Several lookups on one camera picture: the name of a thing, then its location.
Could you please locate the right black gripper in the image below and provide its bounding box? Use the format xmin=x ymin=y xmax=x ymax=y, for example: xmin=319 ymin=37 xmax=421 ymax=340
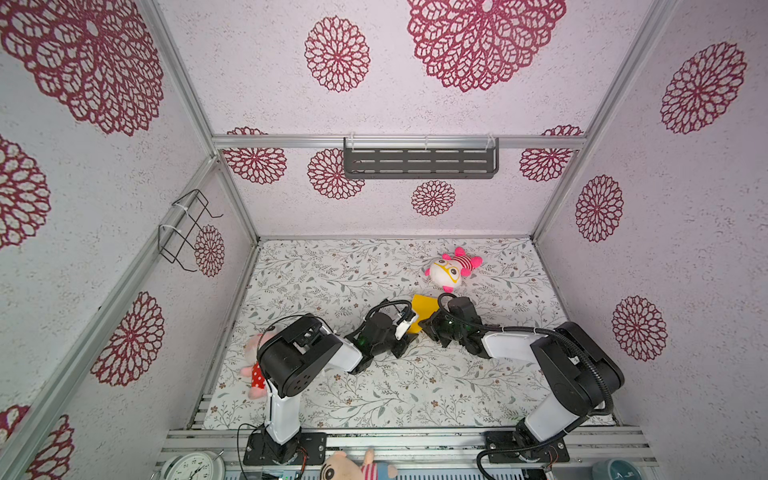
xmin=417 ymin=308 xmax=466 ymax=347

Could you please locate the yellow square paper sheet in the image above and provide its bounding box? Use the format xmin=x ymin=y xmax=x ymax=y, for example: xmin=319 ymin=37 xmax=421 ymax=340
xmin=407 ymin=294 xmax=439 ymax=334

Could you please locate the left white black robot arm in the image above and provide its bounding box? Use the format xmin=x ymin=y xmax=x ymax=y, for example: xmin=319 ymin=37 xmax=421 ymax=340
xmin=257 ymin=300 xmax=419 ymax=447

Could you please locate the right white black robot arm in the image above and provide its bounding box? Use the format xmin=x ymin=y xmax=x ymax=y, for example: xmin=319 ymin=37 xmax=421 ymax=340
xmin=419 ymin=293 xmax=625 ymax=448

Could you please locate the pink white plush toy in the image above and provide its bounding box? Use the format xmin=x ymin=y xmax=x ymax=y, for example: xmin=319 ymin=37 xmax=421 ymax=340
xmin=425 ymin=247 xmax=483 ymax=293

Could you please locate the pink doll red dotted dress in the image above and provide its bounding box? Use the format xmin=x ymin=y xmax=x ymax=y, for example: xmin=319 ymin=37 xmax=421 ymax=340
xmin=240 ymin=332 xmax=274 ymax=400

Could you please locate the pig plush striped shirt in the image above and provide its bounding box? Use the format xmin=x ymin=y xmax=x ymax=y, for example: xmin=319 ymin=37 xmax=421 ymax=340
xmin=319 ymin=449 xmax=399 ymax=480

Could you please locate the teal round clock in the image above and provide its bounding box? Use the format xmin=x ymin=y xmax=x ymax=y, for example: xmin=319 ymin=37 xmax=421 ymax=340
xmin=591 ymin=459 xmax=643 ymax=480

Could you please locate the white analog alarm clock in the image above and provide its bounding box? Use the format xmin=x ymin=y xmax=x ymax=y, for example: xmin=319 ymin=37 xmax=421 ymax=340
xmin=160 ymin=451 xmax=226 ymax=480

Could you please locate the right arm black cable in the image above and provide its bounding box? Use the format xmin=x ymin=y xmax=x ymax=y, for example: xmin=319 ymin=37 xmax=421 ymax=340
xmin=436 ymin=292 xmax=616 ymax=480

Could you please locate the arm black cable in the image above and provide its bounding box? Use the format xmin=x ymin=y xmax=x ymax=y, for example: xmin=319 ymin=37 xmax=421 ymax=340
xmin=235 ymin=298 xmax=415 ymax=469
xmin=436 ymin=292 xmax=616 ymax=480

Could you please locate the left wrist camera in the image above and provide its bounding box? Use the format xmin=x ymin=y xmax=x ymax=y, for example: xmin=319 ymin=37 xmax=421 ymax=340
xmin=394 ymin=309 xmax=419 ymax=340

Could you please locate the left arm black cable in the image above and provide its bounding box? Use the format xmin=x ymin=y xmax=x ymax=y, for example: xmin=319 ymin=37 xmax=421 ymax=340
xmin=235 ymin=298 xmax=415 ymax=469

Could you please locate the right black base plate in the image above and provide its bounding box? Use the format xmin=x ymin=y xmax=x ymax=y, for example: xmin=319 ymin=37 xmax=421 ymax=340
xmin=483 ymin=430 xmax=570 ymax=464

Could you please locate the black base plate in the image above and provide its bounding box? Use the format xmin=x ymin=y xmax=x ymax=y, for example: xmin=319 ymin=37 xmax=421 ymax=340
xmin=483 ymin=430 xmax=570 ymax=464
xmin=242 ymin=428 xmax=328 ymax=466

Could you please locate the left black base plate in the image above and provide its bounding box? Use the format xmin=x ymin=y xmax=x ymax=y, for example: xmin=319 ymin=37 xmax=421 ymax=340
xmin=242 ymin=428 xmax=328 ymax=466

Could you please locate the dark grey wall shelf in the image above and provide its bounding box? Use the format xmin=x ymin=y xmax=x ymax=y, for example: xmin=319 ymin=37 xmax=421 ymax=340
xmin=342 ymin=138 xmax=499 ymax=180

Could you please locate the black wire wall rack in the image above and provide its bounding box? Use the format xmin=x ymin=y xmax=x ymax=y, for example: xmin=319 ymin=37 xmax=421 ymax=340
xmin=157 ymin=189 xmax=225 ymax=277

